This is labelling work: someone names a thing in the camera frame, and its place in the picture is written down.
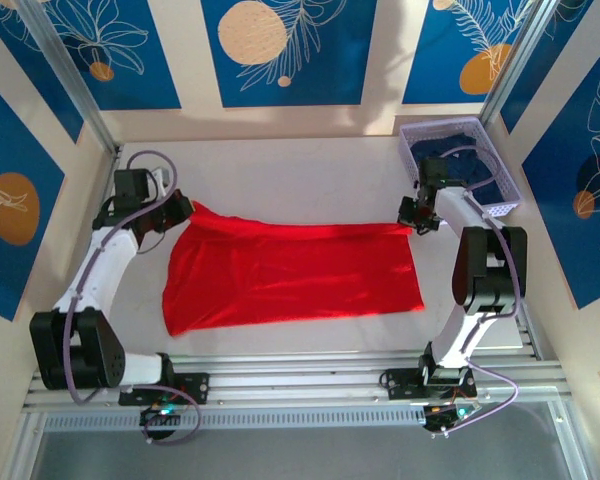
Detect lavender perforated plastic basket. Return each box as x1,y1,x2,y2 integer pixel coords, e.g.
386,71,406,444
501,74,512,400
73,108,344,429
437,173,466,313
398,116,524,219

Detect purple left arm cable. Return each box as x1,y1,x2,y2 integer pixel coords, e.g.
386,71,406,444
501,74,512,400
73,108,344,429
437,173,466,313
64,149,204,446

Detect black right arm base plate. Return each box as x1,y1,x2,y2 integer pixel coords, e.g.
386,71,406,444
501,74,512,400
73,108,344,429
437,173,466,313
381,367,477,401

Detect grey slotted cable duct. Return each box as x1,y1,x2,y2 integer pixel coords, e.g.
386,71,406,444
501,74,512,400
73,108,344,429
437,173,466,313
44,405,429,432

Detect navy blue cloth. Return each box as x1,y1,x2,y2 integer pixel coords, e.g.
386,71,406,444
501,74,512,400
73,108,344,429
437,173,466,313
410,134,504,209

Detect blue floral wall poster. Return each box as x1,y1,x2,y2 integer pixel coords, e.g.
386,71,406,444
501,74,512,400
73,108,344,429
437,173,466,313
0,69,66,322
0,0,85,145
201,0,379,109
402,0,537,106
499,0,597,135
522,32,600,311
44,0,182,112

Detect aluminium frame post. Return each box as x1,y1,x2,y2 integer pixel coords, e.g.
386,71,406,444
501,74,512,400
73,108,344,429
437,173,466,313
15,0,122,157
478,0,567,127

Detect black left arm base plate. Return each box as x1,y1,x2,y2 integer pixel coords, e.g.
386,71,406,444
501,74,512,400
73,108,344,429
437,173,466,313
118,372,211,406

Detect aluminium rail frame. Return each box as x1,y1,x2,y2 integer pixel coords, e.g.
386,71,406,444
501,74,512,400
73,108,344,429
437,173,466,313
22,349,574,416

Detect red t-shirt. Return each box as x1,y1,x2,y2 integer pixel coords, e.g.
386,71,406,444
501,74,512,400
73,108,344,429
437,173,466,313
161,199,426,339

